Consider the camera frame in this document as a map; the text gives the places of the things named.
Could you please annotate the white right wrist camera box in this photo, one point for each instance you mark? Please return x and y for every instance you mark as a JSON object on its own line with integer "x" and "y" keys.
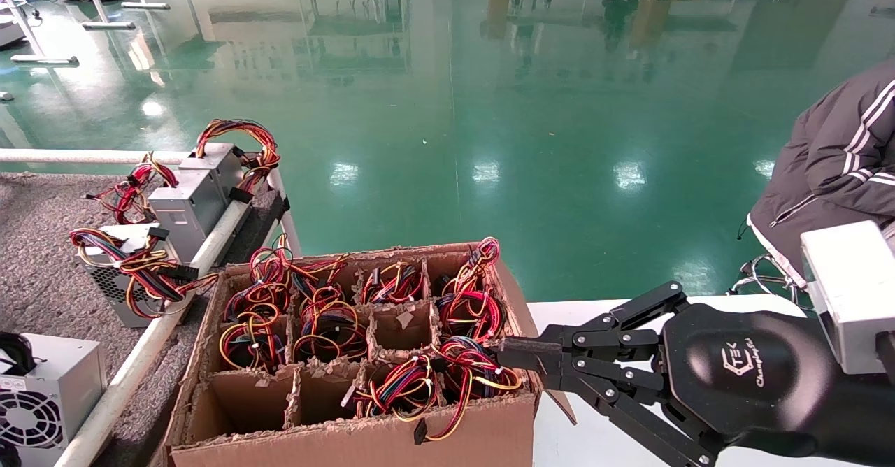
{"x": 849, "y": 292}

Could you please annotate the person in grey jacket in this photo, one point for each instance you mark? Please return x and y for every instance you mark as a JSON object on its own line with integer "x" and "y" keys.
{"x": 832, "y": 173}

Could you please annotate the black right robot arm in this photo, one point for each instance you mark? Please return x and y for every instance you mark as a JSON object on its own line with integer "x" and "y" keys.
{"x": 870, "y": 418}

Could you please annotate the chrome stool frame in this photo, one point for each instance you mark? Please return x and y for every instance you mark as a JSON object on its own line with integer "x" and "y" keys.
{"x": 755, "y": 264}

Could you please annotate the short white rail tube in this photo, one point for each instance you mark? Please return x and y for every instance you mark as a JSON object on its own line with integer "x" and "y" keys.
{"x": 287, "y": 222}

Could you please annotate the white table rail tube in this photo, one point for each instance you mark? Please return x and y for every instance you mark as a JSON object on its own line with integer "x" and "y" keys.
{"x": 140, "y": 362}
{"x": 70, "y": 156}

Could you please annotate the black foam pad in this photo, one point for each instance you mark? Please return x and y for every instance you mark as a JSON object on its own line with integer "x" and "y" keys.
{"x": 262, "y": 215}

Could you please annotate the cardboard box with dividers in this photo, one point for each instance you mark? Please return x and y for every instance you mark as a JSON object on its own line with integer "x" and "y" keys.
{"x": 475, "y": 439}

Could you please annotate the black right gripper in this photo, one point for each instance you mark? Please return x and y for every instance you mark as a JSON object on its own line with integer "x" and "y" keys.
{"x": 741, "y": 369}

